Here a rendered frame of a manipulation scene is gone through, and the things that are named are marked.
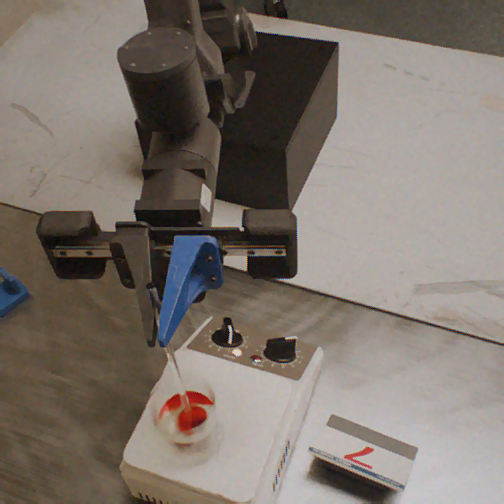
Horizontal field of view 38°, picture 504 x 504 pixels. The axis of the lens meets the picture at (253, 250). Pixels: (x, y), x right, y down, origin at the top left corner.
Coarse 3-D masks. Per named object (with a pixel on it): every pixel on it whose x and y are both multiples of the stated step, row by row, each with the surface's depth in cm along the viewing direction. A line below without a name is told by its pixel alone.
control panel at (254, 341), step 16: (208, 336) 74; (256, 336) 75; (272, 336) 75; (208, 352) 71; (224, 352) 71; (256, 352) 72; (304, 352) 73; (256, 368) 70; (272, 368) 70; (288, 368) 70; (304, 368) 70
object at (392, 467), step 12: (324, 432) 71; (324, 444) 68; (336, 444) 69; (348, 444) 69; (360, 444) 70; (336, 456) 67; (348, 456) 67; (360, 456) 68; (372, 456) 68; (384, 456) 69; (372, 468) 66; (384, 468) 67; (396, 468) 67; (396, 480) 65
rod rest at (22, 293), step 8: (0, 272) 83; (8, 280) 82; (16, 280) 85; (0, 288) 85; (8, 288) 85; (16, 288) 83; (24, 288) 84; (0, 296) 84; (8, 296) 84; (16, 296) 84; (24, 296) 84; (0, 304) 83; (8, 304) 83; (16, 304) 84; (0, 312) 83
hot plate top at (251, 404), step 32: (192, 352) 69; (224, 384) 66; (256, 384) 66; (288, 384) 66; (224, 416) 64; (256, 416) 64; (128, 448) 63; (160, 448) 63; (224, 448) 62; (256, 448) 62; (192, 480) 61; (224, 480) 61; (256, 480) 60
